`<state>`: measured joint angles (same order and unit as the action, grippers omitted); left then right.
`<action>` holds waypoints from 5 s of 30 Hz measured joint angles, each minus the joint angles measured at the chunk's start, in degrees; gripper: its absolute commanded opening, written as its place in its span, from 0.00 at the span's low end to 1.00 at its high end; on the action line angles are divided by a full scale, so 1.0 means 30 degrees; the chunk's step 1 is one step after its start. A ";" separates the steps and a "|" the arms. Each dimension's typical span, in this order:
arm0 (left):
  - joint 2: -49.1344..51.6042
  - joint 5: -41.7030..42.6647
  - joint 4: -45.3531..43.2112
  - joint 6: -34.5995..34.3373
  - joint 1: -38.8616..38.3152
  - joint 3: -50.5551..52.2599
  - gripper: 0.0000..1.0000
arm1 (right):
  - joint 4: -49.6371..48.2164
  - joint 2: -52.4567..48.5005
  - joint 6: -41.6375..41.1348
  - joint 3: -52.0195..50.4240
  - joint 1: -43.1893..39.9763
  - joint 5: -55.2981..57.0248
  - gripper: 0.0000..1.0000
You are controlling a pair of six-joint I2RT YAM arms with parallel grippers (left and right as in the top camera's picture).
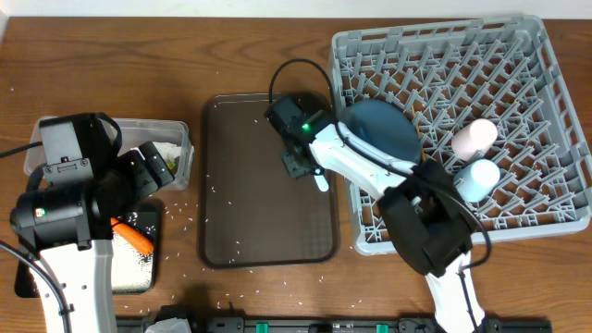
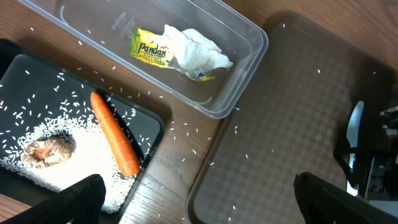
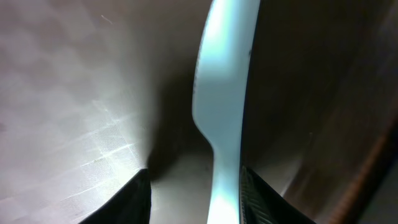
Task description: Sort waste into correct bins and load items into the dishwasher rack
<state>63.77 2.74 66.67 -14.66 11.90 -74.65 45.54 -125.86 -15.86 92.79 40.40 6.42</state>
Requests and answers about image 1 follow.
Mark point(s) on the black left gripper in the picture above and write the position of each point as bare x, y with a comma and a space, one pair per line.
151, 163

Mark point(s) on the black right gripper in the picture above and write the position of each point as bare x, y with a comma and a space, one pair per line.
296, 169

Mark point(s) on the white tissue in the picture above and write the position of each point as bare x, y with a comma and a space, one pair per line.
169, 151

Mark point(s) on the light blue plastic knife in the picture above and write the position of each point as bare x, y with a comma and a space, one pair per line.
321, 181

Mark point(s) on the orange carrot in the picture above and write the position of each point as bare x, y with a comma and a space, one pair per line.
133, 237

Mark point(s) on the dark blue plate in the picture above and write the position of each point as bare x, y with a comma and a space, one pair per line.
385, 127

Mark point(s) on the pink cup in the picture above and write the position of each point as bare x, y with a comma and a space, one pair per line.
476, 137

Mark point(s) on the light blue cup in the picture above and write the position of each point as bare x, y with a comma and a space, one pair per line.
476, 181

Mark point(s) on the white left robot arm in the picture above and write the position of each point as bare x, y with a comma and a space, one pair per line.
63, 218

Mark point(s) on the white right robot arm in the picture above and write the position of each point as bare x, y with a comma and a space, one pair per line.
427, 222

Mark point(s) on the black waste tray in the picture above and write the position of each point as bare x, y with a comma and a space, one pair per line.
132, 271

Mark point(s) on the grey dishwasher rack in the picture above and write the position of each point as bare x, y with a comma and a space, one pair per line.
503, 70

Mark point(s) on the clear plastic bin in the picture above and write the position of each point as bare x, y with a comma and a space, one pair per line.
133, 133

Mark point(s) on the dark brown tray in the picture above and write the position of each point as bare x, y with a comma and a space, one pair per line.
252, 213

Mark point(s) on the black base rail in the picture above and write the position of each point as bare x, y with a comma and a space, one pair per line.
187, 324

